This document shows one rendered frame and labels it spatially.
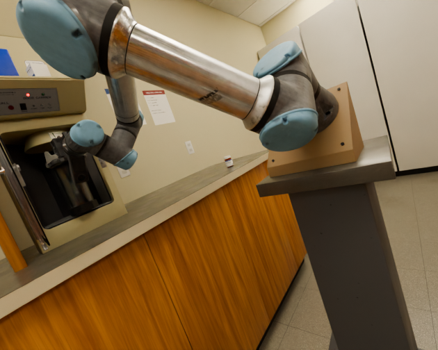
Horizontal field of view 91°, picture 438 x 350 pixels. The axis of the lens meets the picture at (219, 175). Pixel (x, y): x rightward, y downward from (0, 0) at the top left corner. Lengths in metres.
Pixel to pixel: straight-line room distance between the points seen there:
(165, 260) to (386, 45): 3.02
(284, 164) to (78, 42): 0.53
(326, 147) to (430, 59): 2.64
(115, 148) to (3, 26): 0.65
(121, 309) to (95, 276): 0.13
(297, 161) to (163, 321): 0.69
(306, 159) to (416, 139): 2.69
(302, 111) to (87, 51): 0.36
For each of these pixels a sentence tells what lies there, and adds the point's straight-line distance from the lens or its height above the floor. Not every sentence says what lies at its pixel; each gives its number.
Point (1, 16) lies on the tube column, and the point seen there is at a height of 1.78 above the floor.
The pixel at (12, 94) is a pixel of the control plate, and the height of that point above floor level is 1.46.
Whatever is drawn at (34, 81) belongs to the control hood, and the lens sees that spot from 1.00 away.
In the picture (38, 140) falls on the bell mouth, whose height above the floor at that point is 1.33.
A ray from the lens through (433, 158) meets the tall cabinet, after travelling 3.33.
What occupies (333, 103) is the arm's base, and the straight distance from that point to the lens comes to 0.67.
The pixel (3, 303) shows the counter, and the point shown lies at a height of 0.93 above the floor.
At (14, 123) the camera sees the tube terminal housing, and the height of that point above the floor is 1.40.
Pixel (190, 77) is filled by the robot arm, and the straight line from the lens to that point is 0.41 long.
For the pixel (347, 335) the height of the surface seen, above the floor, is 0.38.
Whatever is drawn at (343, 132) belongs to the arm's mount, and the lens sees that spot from 0.63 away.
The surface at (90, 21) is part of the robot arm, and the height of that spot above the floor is 1.32.
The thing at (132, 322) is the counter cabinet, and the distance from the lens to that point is 0.84.
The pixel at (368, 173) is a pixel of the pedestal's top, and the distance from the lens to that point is 0.56.
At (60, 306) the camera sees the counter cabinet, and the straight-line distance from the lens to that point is 0.75.
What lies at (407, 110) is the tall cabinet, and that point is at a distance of 3.21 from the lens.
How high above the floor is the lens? 1.08
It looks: 7 degrees down
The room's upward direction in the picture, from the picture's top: 20 degrees counter-clockwise
